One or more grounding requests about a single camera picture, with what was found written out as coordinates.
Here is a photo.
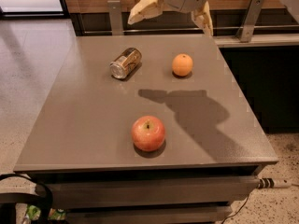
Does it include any striped white cable plug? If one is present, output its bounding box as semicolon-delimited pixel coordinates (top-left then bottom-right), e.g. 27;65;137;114
258;178;292;189

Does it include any orange fruit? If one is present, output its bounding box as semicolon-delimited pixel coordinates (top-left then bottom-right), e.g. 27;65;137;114
172;53;193;77

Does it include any orange soda can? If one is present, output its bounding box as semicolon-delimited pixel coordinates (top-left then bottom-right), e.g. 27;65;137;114
109;48;142;79

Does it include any left metal bracket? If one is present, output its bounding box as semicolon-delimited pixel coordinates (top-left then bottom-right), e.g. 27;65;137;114
107;0;123;35

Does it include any red apple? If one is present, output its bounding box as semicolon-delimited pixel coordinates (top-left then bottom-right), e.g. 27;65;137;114
131;116;165;152

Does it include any horizontal metal rail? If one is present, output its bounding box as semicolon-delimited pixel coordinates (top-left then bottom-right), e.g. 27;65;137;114
82;25;299;36

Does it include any right metal bracket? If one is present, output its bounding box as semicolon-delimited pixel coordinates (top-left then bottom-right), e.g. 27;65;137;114
236;0;264;43

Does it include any metal bracket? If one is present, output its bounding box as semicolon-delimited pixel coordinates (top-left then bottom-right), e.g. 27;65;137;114
236;0;264;43
107;0;123;35

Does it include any grey table drawer unit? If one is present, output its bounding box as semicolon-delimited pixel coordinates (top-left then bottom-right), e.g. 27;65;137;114
15;35;278;224

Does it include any green packet on floor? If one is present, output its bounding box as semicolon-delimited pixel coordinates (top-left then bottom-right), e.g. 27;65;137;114
21;205;66;224

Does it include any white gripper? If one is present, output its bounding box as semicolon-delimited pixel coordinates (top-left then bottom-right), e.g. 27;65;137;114
128;0;213;36

